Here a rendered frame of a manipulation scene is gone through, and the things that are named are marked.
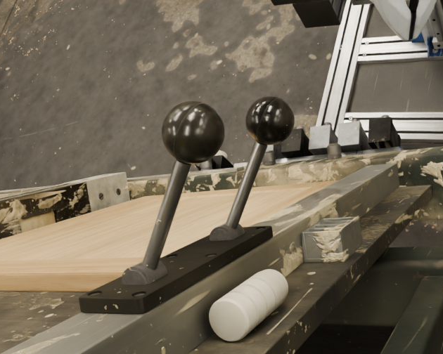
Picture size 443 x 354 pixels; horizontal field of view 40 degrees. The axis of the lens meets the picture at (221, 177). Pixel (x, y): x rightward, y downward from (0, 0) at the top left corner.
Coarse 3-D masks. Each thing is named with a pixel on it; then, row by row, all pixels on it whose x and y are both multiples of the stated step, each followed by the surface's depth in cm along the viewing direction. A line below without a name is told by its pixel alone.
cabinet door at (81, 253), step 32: (192, 192) 117; (224, 192) 109; (256, 192) 105; (288, 192) 99; (64, 224) 97; (96, 224) 94; (128, 224) 89; (192, 224) 81; (0, 256) 76; (32, 256) 73; (64, 256) 70; (96, 256) 67; (128, 256) 65; (160, 256) 62; (0, 288) 64; (32, 288) 62; (64, 288) 60
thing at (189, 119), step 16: (176, 112) 35; (192, 112) 35; (208, 112) 35; (176, 128) 35; (192, 128) 34; (208, 128) 35; (176, 144) 35; (192, 144) 35; (208, 144) 35; (176, 160) 37; (192, 160) 36; (176, 176) 37; (176, 192) 37; (160, 208) 38; (160, 224) 38; (160, 240) 38; (144, 256) 39; (128, 272) 38; (144, 272) 38; (160, 272) 39
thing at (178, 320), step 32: (320, 192) 76; (352, 192) 75; (384, 192) 89; (256, 224) 60; (288, 224) 57; (256, 256) 49; (288, 256) 55; (192, 288) 40; (224, 288) 44; (96, 320) 35; (128, 320) 34; (160, 320) 36; (192, 320) 40; (32, 352) 31; (64, 352) 31; (96, 352) 31; (128, 352) 33; (160, 352) 36
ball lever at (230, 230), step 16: (272, 96) 46; (256, 112) 45; (272, 112) 45; (288, 112) 46; (256, 128) 46; (272, 128) 45; (288, 128) 46; (256, 144) 47; (272, 144) 47; (256, 160) 47; (240, 192) 48; (240, 208) 49; (224, 224) 50
